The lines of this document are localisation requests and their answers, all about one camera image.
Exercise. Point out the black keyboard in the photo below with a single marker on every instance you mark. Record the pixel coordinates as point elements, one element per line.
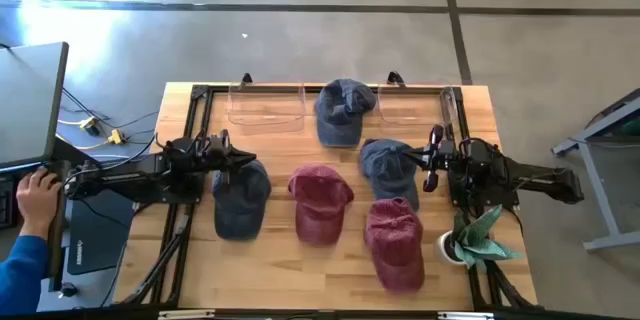
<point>6,205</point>

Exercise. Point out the black desk support bar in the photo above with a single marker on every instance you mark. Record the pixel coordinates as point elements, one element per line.
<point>65,152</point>

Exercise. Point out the clear plastic bin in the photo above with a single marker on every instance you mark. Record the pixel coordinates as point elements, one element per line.
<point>410,110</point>
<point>265,110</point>

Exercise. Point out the silver metal bracket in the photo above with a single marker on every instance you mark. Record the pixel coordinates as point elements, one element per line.
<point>185,315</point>
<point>465,316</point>

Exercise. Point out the black aluminium table frame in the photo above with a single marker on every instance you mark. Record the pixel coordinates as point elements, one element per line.
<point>200,92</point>

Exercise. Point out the dark closed laptop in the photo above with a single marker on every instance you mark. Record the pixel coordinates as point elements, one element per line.
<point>100,235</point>

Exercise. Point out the person's hand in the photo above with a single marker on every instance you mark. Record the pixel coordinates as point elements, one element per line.
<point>37,205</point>

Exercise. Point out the red baseball cap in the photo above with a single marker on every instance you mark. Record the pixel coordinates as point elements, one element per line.
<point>320,200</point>
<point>395,245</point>

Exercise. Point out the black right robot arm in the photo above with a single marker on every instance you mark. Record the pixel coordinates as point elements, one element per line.
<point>540,180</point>

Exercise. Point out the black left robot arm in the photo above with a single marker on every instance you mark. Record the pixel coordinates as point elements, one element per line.
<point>120,176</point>

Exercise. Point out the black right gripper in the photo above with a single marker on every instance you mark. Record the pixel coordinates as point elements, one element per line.
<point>442,156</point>

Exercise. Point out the person's forearm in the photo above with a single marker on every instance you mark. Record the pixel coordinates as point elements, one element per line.
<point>20,275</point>

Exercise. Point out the black clamp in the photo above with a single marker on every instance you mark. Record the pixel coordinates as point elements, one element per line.
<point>395,78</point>
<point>247,79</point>

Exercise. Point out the dark navy baseball cap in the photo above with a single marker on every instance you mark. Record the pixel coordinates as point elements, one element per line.
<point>240,210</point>

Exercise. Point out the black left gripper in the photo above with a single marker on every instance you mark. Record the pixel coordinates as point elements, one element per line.
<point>215,152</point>

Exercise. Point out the grey metal table frame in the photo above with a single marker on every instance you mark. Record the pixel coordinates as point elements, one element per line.
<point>601,195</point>

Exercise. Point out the green plant in white pot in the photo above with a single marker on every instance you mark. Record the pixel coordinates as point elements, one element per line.
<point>475,240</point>

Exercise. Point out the grey desk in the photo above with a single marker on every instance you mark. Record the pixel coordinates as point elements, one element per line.
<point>57,260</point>

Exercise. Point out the blue denim baseball cap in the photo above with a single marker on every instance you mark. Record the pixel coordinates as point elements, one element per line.
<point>340,120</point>
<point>390,180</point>

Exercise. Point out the grey computer monitor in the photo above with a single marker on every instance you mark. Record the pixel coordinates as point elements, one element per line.
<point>30,105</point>

